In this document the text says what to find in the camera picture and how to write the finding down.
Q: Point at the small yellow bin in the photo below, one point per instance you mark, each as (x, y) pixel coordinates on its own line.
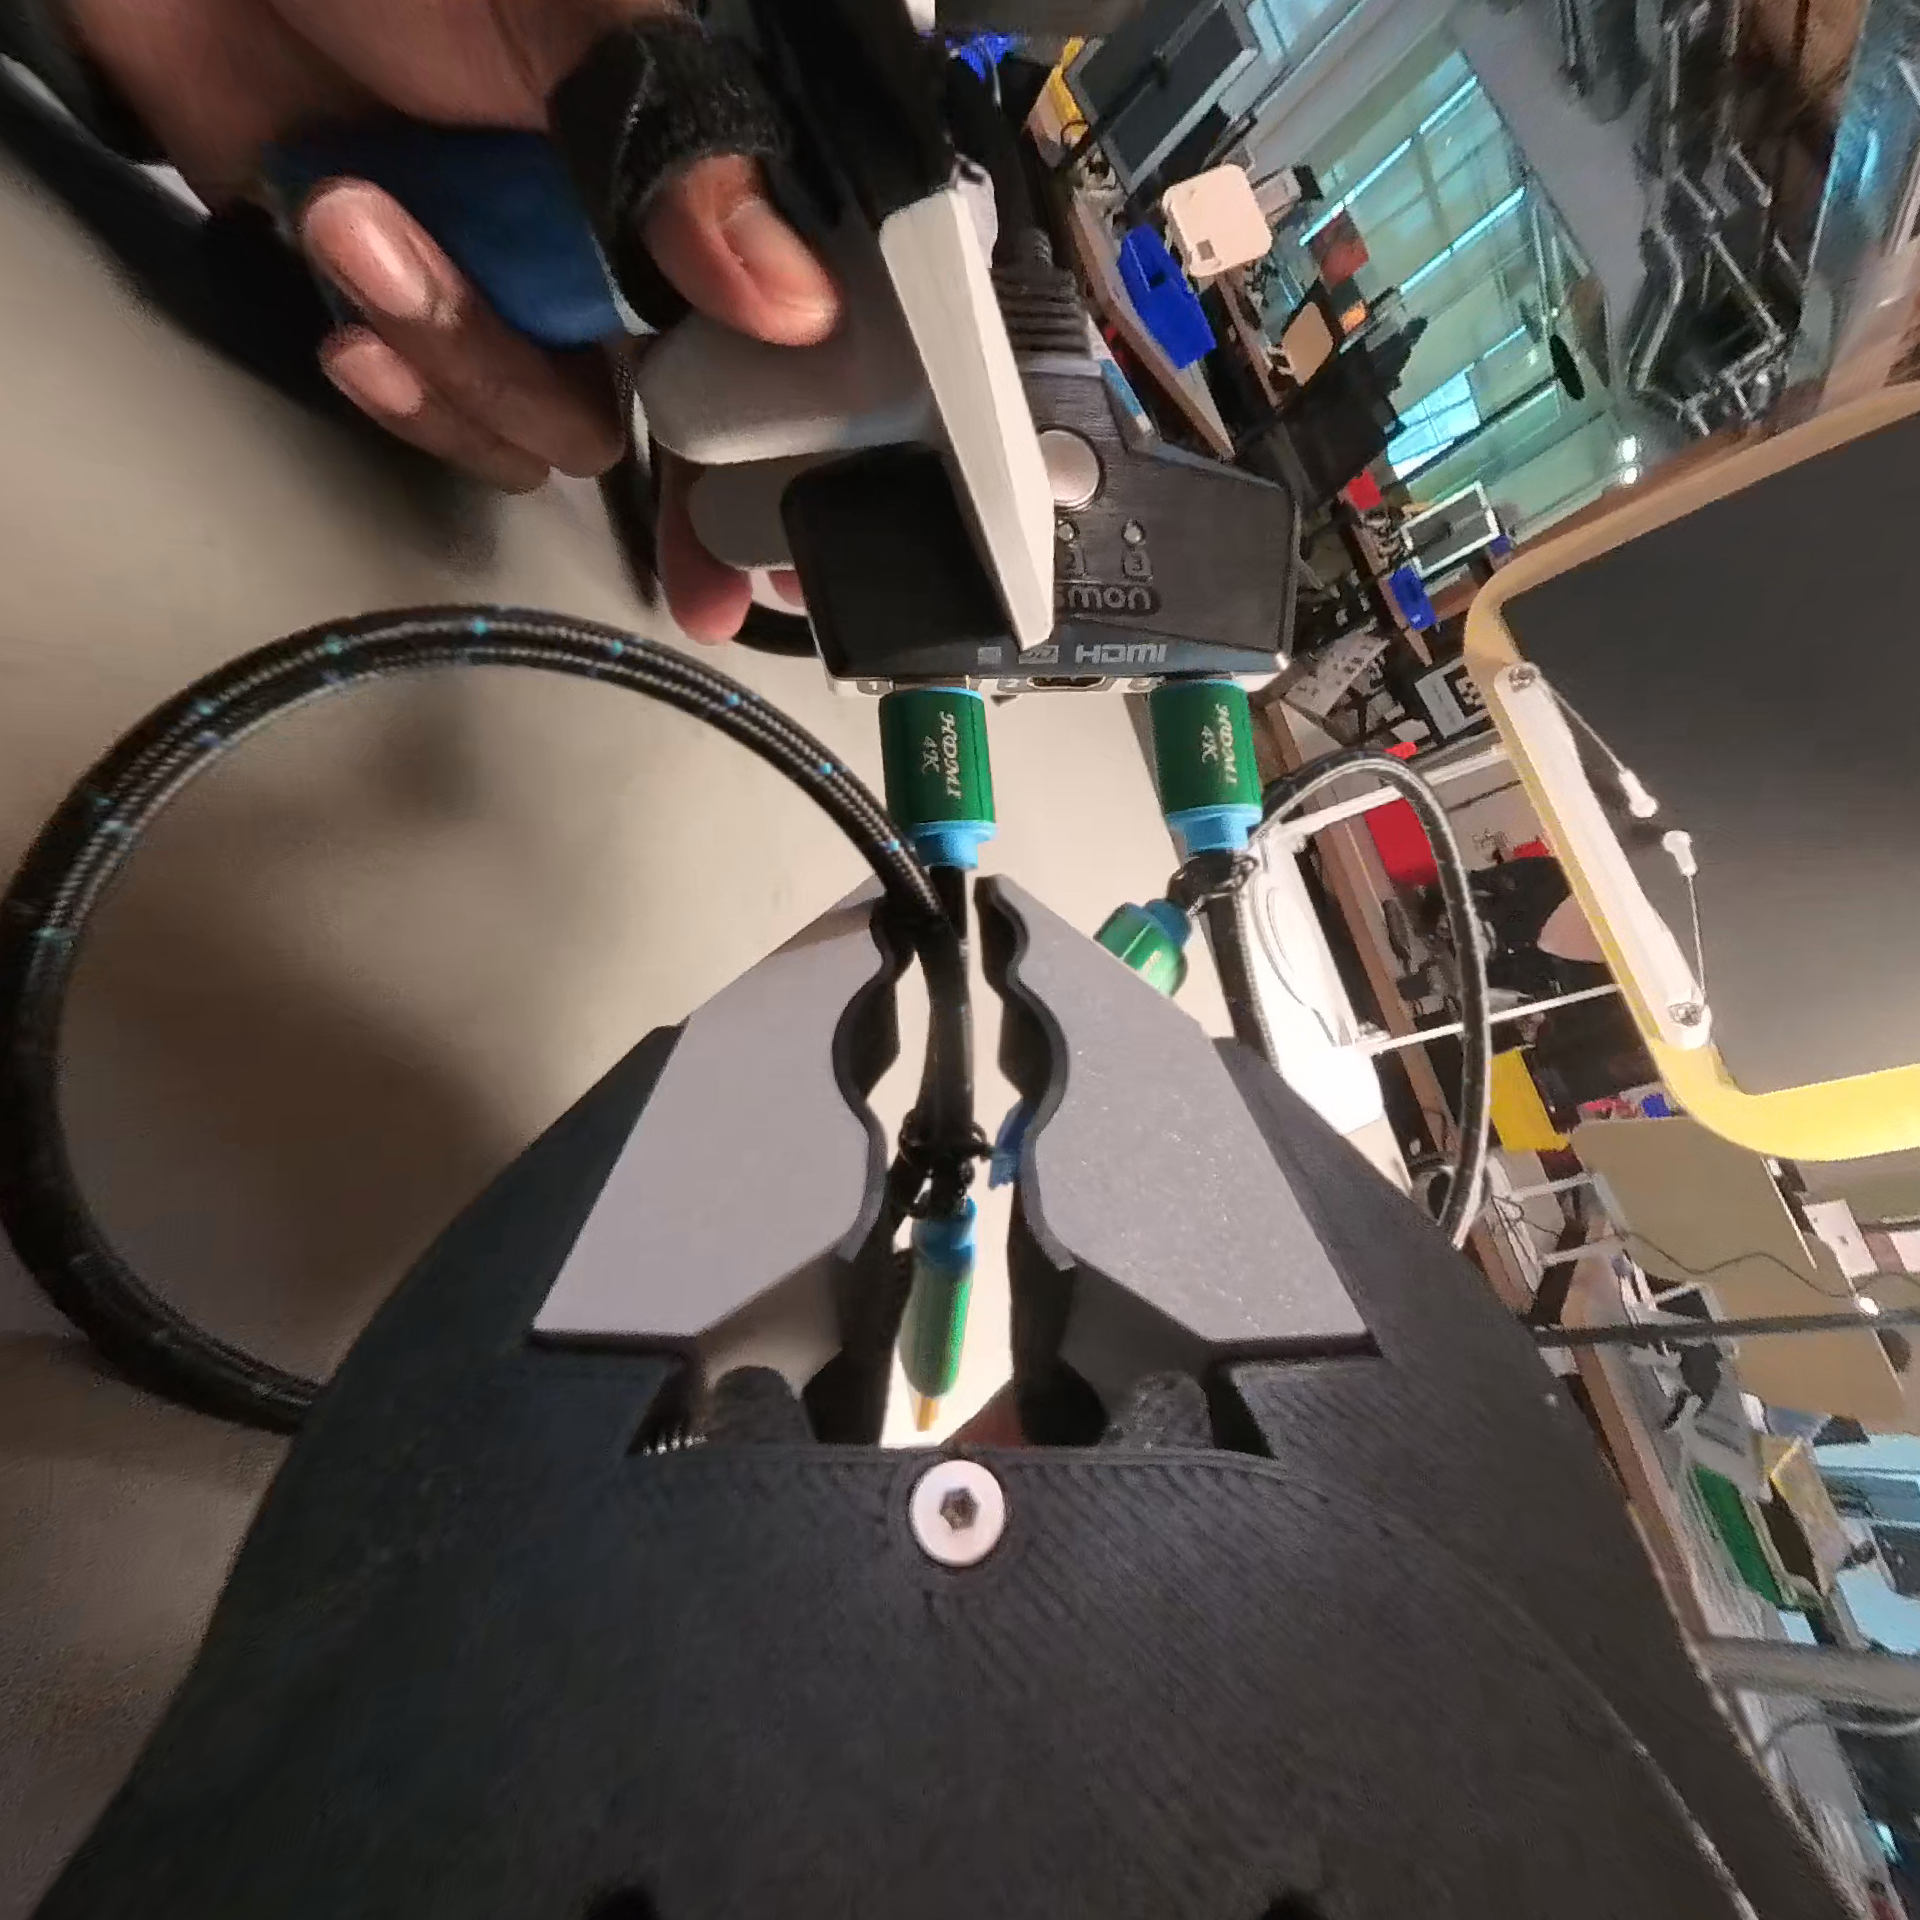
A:
(1522, 1102)

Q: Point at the black hdmi switch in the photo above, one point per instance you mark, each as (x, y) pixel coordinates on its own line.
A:
(1201, 556)

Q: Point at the white boxy device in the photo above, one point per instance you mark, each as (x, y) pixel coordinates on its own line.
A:
(1213, 217)

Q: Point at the blue plastic bin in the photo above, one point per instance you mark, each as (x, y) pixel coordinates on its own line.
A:
(1167, 292)

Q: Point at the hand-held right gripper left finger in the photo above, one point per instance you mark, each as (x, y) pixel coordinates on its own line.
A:
(719, 1198)

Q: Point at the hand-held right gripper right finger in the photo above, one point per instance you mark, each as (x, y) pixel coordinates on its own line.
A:
(1201, 1198)

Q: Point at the red plastic bin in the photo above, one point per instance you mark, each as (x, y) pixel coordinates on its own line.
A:
(1381, 845)

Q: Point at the person's left hand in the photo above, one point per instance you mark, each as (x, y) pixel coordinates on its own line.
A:
(378, 58)

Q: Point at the black monitor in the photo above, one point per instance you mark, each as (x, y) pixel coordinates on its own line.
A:
(1163, 76)

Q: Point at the pale desk divider panel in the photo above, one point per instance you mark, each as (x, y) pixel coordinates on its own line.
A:
(1681, 1198)

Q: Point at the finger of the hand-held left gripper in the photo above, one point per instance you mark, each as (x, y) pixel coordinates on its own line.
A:
(782, 396)
(963, 388)

